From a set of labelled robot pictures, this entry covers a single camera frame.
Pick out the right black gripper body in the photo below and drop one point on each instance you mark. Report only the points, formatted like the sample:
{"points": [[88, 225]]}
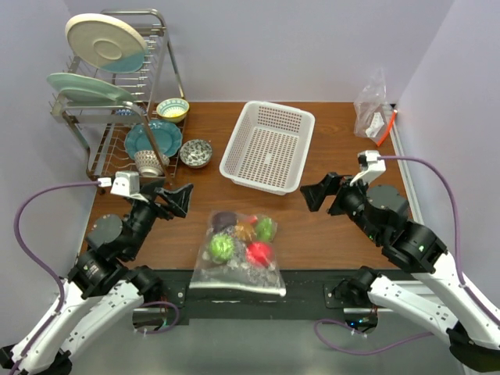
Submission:
{"points": [[348, 199]]}

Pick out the brown orange fruit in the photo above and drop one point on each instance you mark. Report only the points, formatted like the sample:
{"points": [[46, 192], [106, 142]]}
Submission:
{"points": [[244, 231]]}

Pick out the mint green plate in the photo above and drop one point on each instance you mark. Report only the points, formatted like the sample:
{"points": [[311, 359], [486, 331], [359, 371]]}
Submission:
{"points": [[78, 88]]}

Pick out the white perforated plastic basket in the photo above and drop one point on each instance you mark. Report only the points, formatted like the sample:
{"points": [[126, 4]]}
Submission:
{"points": [[268, 147]]}

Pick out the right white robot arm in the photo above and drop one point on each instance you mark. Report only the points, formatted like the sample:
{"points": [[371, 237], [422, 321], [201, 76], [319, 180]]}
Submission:
{"points": [[382, 214]]}

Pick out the cream and teal large plate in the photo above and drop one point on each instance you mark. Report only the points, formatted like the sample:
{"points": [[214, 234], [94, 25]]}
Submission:
{"points": [[106, 42]]}

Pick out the clear polka dot zip bag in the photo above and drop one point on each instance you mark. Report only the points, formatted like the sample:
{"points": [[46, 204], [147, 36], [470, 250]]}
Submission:
{"points": [[237, 273]]}

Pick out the metal dish rack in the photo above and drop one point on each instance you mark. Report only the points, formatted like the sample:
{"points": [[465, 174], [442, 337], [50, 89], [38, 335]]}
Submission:
{"points": [[100, 132]]}

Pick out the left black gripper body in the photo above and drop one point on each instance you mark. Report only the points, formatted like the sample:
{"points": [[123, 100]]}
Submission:
{"points": [[143, 215]]}

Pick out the red apple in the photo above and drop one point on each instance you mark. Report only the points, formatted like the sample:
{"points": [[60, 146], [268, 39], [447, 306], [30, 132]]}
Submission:
{"points": [[259, 253]]}

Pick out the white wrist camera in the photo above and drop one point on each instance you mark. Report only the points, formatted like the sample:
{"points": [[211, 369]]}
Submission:
{"points": [[371, 167], [125, 184]]}

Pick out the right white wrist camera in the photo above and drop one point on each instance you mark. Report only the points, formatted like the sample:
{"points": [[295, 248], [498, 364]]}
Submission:
{"points": [[371, 167]]}

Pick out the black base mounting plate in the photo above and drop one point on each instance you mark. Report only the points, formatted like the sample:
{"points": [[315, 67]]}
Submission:
{"points": [[311, 295]]}

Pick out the blue patterned small dish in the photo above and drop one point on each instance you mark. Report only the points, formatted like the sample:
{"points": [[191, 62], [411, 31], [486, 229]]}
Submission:
{"points": [[130, 112]]}

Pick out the grey leaf patterned bowl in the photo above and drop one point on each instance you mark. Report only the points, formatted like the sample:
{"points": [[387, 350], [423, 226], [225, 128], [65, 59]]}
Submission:
{"points": [[196, 153]]}

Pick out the green custard apple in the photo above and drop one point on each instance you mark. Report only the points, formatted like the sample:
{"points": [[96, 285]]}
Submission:
{"points": [[221, 247]]}

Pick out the clear bag with orange zipper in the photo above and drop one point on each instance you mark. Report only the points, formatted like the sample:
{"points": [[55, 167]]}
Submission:
{"points": [[375, 117]]}

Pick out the teal yellow patterned bowl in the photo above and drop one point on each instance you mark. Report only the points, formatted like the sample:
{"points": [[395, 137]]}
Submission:
{"points": [[173, 110]]}

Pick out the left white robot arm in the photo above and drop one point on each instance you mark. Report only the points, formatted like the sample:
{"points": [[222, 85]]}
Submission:
{"points": [[99, 289]]}

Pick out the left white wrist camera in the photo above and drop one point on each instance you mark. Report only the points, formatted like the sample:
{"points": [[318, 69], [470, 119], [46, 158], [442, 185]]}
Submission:
{"points": [[125, 184]]}

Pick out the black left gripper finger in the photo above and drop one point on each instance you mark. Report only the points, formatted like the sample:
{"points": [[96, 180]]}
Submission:
{"points": [[151, 191], [178, 201]]}

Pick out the green leafy toy fruit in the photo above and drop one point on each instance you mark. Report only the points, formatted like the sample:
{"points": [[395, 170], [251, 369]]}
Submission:
{"points": [[265, 229]]}

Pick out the brown patterned small bowl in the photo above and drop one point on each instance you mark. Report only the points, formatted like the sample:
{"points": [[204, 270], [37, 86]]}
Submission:
{"points": [[148, 165]]}

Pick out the dark purple plum near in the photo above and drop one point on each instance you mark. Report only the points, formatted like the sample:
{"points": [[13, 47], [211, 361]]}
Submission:
{"points": [[222, 220]]}

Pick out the teal scalloped plate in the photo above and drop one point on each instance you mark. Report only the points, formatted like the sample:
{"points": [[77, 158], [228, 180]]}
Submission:
{"points": [[167, 135]]}

